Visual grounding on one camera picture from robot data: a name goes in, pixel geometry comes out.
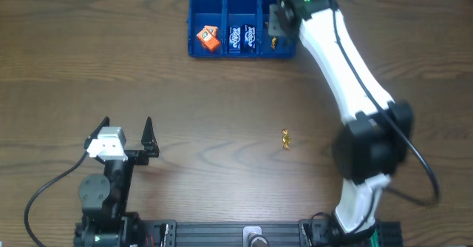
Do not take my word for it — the mounting rail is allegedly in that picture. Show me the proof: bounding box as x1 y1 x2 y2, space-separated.
73 219 404 247

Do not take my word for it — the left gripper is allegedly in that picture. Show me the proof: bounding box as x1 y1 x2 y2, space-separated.
84 116 160 166

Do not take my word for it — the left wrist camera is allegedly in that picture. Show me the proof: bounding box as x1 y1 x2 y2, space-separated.
86 126 129 162

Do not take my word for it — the blue candy pack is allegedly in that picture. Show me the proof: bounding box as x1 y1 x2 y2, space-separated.
228 25 243 53
242 24 257 52

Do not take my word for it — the blue tray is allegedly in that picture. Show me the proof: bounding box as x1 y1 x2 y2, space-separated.
187 0 298 59

